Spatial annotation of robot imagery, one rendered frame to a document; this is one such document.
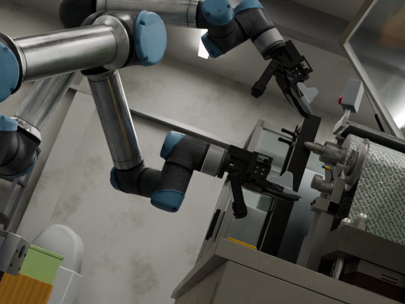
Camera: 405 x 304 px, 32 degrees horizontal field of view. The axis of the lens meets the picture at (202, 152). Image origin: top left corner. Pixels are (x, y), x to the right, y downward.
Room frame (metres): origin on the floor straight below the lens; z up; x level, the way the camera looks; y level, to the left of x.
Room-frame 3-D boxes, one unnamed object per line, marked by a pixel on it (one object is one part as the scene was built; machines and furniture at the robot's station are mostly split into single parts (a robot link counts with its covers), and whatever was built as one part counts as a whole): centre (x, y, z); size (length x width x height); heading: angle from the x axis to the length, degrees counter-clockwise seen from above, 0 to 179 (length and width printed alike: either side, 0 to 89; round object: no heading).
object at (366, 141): (1.75, -0.39, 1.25); 0.15 x 0.01 x 0.15; 0
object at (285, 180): (1.67, -0.22, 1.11); 0.09 x 0.03 x 0.06; 81
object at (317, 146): (2.00, -0.31, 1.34); 0.06 x 0.03 x 0.03; 90
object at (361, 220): (1.53, -0.39, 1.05); 0.04 x 0.04 x 0.04
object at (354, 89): (2.31, -0.42, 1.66); 0.07 x 0.07 x 0.10; 64
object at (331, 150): (2.00, -0.37, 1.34); 0.06 x 0.06 x 0.06; 0
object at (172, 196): (1.71, 0.05, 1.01); 0.11 x 0.08 x 0.11; 52
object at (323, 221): (1.79, -0.35, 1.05); 0.06 x 0.05 x 0.31; 90
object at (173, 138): (1.70, 0.04, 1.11); 0.11 x 0.08 x 0.09; 90
